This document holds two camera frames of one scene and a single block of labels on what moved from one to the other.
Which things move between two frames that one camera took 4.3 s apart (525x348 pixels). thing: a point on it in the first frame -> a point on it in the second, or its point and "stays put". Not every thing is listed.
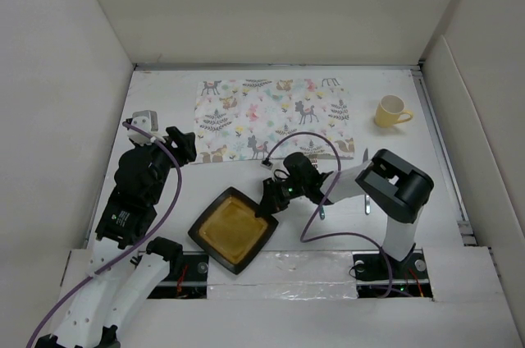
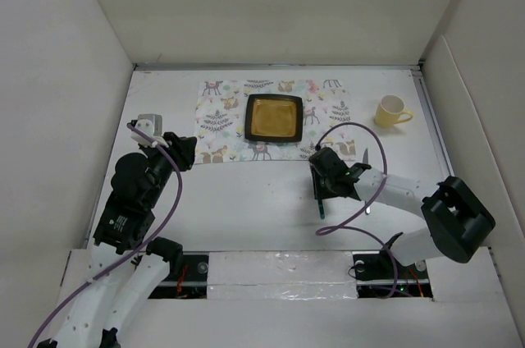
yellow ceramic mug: x=388 y=112 stays put
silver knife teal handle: x=367 y=197 stays put
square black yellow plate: x=230 y=231 -> x=273 y=117
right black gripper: x=271 y=201 -> x=319 y=191
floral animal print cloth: x=237 y=121 stays put
